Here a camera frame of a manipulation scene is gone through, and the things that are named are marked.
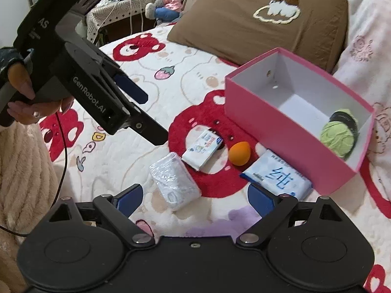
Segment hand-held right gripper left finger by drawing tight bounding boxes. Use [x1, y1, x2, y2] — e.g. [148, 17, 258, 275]
[49, 184, 156, 248]

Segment orange makeup sponge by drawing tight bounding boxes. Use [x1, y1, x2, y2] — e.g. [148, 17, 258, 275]
[228, 141, 251, 167]

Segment person's left hand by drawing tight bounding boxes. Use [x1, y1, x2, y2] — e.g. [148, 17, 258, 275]
[7, 63, 74, 126]

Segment pink white plaid pillow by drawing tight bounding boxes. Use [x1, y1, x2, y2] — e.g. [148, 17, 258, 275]
[333, 0, 391, 171]

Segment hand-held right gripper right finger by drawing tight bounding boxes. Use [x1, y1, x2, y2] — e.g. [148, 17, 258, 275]
[237, 183, 343, 247]

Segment brown pillow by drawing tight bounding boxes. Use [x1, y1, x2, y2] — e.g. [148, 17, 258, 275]
[167, 0, 349, 74]

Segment white cable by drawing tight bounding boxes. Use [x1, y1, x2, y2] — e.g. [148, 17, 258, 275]
[128, 0, 145, 35]

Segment pink cardboard box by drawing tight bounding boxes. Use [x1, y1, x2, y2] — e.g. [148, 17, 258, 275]
[224, 47, 376, 195]

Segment blue white tissue packet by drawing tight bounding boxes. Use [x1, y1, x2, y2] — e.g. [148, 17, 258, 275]
[240, 149, 313, 200]

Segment grey stuffed toy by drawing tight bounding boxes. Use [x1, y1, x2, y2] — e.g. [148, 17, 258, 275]
[145, 0, 188, 23]

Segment bedside table with patterned cloth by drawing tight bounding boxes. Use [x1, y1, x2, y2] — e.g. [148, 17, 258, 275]
[86, 0, 165, 44]

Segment small white wipes packet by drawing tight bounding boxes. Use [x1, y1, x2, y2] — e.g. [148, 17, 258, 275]
[182, 129, 223, 171]

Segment red bear printed blanket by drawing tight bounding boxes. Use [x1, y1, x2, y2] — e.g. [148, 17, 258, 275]
[40, 24, 391, 293]

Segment green yarn ball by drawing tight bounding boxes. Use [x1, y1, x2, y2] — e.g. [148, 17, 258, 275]
[320, 109, 360, 160]

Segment black cable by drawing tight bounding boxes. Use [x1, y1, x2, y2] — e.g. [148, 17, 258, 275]
[0, 111, 68, 237]

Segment beige fluffy blanket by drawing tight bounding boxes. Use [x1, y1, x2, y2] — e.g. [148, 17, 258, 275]
[0, 122, 63, 293]

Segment clear white cotton packet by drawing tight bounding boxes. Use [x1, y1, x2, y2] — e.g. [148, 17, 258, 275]
[149, 152, 201, 212]

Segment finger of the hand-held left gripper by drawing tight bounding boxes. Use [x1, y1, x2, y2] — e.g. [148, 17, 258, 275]
[128, 103, 170, 146]
[112, 71, 149, 105]

